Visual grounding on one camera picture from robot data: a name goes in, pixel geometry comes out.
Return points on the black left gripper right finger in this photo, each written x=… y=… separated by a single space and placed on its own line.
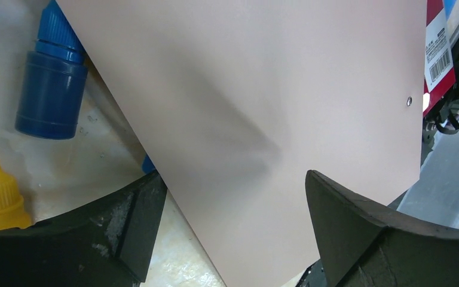
x=364 y=243

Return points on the beige pressure file folder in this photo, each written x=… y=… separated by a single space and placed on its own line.
x=234 y=101

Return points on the blue plastic folder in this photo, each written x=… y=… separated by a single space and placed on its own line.
x=448 y=6

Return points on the red translucent file folder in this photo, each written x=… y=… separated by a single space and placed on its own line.
x=439 y=68

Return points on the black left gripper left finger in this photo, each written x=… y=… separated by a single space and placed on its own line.
x=107 y=242

